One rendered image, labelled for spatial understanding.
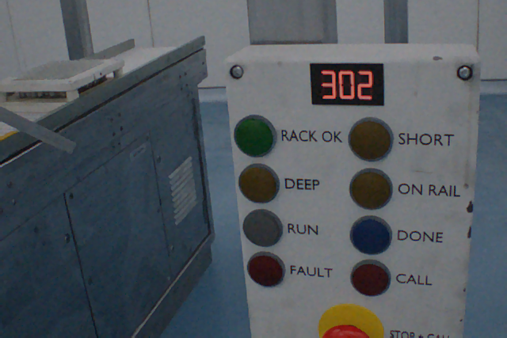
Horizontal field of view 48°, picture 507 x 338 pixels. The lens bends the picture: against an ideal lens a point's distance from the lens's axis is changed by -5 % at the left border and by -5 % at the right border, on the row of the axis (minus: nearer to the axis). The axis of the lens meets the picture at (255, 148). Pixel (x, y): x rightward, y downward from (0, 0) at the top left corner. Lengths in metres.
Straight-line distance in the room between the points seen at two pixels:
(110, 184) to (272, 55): 1.21
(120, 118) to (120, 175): 0.18
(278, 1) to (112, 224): 1.22
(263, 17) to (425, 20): 3.83
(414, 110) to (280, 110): 0.09
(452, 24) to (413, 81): 3.91
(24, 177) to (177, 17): 3.31
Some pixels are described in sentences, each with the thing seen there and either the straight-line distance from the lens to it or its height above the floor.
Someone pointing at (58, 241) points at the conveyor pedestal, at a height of 0.56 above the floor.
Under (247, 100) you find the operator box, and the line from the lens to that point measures 0.41.
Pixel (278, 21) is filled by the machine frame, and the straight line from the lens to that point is 0.45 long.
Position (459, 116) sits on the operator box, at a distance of 0.39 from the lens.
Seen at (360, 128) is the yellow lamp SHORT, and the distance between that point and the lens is 0.39.
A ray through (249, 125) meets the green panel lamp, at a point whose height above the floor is 1.05.
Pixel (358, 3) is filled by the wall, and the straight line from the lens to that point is 4.22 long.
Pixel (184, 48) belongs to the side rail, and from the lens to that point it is 1.85.
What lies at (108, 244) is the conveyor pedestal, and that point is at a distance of 1.59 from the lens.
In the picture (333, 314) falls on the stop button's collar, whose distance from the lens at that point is 0.47.
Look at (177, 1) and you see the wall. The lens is 4.40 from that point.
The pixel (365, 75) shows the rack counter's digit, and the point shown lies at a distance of 0.38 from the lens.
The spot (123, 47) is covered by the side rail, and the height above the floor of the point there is 0.85.
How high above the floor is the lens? 1.18
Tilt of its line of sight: 20 degrees down
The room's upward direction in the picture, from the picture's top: 5 degrees counter-clockwise
